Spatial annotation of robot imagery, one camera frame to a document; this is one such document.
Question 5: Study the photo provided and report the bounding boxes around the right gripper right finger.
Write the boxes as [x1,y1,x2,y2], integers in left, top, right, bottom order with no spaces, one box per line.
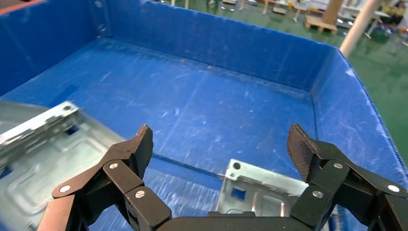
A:
[286,123,408,231]

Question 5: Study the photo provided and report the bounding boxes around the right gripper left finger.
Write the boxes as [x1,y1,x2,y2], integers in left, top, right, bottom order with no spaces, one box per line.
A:
[37,123,173,231]

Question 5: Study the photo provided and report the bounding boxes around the stamped sheet metal part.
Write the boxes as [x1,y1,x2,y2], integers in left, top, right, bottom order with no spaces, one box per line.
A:
[0,101,129,231]
[0,100,51,129]
[216,158,308,218]

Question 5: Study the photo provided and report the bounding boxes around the blue corrugated plastic box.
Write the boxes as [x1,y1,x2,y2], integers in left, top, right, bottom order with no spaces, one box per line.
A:
[0,0,408,231]

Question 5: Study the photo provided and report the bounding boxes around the wooden pallet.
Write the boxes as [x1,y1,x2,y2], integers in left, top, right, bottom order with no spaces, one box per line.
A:
[304,15,339,36]

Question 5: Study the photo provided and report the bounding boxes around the brown cardboard column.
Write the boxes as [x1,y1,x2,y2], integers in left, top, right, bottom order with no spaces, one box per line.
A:
[322,0,345,26]

